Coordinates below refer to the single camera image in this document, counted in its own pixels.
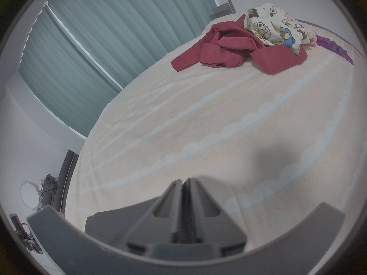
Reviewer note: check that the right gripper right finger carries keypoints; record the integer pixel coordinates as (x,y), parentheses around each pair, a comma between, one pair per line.
(209,222)

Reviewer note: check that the blue-green curtain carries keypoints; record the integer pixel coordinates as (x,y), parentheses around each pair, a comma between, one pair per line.
(63,76)
(137,21)

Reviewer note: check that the purple garment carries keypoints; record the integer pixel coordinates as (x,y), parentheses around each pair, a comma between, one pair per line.
(335,47)

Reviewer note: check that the bed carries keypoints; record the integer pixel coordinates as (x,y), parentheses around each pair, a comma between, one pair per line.
(200,119)

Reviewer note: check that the grey bedside table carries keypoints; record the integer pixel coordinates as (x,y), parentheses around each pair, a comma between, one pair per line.
(222,10)

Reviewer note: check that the white printed garment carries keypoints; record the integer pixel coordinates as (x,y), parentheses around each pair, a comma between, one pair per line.
(275,24)

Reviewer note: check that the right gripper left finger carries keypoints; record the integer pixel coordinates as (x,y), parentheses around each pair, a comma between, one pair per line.
(160,222)

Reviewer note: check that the pink garment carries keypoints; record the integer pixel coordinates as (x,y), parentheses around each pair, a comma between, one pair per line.
(308,29)

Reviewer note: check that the dark red garment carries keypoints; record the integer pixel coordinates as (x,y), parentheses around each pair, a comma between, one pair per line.
(229,47)

